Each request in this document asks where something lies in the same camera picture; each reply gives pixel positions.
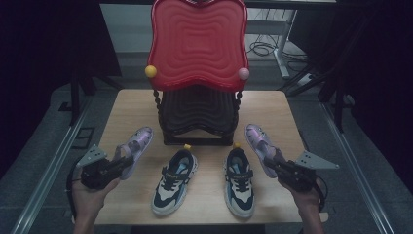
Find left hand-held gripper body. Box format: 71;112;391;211
76;144;121;191

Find black metal stand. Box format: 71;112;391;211
59;64;123;127
279;58;356;133

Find white power strip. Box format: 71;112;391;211
296;73;317;87

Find dark curtain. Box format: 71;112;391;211
288;0;413;193
0;0;122;178

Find person's left hand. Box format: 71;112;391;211
71;177;121;221

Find metal floor rail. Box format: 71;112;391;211
319;100;394;234
9;97;91;234

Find person's right hand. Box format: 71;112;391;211
278;179;326;215

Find navy and white sneaker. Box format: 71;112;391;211
223;141;256;218
151;144;199;216

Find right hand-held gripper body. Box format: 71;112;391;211
282;149;340;194

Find bundle of black floor cables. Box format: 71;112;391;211
247;33;309;63

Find purple sandal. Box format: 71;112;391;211
244;123;287;179
113;126;155;181

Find red and black shoe rack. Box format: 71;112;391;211
144;0;250;147

